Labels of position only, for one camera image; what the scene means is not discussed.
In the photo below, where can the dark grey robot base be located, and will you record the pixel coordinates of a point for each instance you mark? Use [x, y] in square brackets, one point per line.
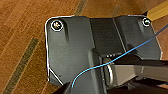
[73, 43]

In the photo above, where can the silver base bolt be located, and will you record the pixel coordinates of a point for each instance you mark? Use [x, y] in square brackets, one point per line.
[146, 22]
[56, 24]

